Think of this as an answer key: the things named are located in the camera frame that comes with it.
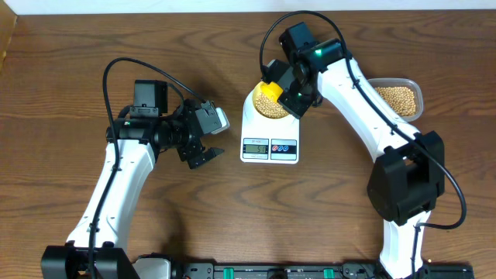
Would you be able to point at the pale yellow bowl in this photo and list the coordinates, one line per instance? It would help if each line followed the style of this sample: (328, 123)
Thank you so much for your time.
(256, 92)

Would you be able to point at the white digital kitchen scale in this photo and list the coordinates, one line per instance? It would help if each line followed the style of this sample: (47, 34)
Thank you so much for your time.
(268, 141)

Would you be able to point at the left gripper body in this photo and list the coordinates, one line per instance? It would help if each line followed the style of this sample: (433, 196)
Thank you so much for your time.
(193, 132)

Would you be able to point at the clear plastic bean container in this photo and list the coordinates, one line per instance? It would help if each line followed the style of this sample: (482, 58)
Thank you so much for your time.
(402, 82)

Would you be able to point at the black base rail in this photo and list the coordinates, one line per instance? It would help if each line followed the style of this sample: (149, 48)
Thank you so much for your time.
(271, 270)

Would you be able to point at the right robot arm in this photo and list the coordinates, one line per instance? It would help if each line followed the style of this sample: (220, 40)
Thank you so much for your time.
(407, 177)

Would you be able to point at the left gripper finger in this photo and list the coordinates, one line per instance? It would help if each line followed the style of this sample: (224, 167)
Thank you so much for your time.
(198, 159)
(211, 119)

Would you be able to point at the soybeans in container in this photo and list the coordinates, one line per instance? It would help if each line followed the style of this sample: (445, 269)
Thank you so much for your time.
(401, 99)

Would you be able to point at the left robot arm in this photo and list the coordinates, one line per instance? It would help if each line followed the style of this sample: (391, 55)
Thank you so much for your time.
(97, 246)

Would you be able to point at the soybeans in bowl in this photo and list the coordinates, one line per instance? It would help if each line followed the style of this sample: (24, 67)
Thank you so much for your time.
(268, 108)

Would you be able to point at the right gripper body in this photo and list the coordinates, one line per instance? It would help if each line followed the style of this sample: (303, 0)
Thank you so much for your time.
(299, 99)

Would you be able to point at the yellow scoop cup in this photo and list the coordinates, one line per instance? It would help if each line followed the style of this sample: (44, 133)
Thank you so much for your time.
(272, 90)

